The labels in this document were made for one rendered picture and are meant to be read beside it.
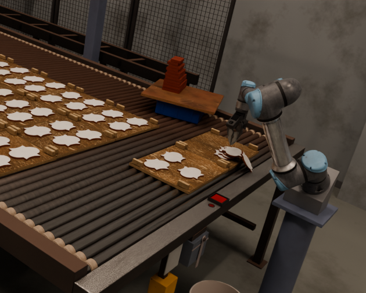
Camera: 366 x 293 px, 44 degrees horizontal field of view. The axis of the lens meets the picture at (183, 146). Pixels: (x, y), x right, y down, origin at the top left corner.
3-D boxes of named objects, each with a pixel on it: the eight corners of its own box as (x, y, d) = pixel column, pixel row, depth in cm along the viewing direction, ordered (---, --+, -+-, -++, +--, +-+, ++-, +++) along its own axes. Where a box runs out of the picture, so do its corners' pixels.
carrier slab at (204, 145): (258, 153, 275) (259, 151, 274) (229, 171, 241) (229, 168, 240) (209, 133, 290) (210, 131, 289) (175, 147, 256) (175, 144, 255)
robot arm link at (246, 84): (244, 82, 237) (240, 78, 245) (239, 102, 241) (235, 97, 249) (258, 85, 239) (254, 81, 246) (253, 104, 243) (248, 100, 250)
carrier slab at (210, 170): (228, 171, 240) (229, 168, 240) (188, 194, 206) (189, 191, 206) (173, 147, 255) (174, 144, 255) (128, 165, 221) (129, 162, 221)
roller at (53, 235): (262, 138, 315) (262, 131, 313) (43, 252, 154) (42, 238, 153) (256, 138, 317) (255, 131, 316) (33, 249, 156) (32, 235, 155)
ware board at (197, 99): (223, 97, 339) (223, 95, 338) (214, 115, 292) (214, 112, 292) (159, 81, 345) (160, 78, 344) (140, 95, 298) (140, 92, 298)
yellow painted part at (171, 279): (174, 292, 189) (186, 245, 180) (162, 303, 181) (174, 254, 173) (159, 282, 192) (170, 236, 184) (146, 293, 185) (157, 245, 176)
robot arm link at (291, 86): (304, 71, 189) (279, 73, 237) (280, 81, 189) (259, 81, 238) (314, 97, 190) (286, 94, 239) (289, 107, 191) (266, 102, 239)
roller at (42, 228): (256, 136, 317) (256, 129, 316) (33, 245, 156) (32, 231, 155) (250, 135, 319) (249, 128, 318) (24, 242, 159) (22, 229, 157)
